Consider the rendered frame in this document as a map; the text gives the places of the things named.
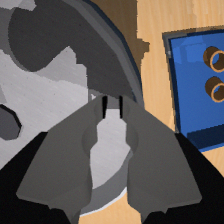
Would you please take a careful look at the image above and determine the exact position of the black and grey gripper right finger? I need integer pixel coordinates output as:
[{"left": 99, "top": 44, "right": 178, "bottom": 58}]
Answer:
[{"left": 119, "top": 95, "right": 224, "bottom": 224}]

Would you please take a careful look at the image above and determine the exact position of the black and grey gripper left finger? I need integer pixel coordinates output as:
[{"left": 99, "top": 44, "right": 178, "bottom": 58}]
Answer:
[{"left": 0, "top": 94, "right": 108, "bottom": 224}]

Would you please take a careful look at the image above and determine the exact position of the bronze bushing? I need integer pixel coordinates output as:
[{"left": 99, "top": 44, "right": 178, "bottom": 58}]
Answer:
[
  {"left": 203, "top": 47, "right": 224, "bottom": 72},
  {"left": 205, "top": 77, "right": 224, "bottom": 102}
]

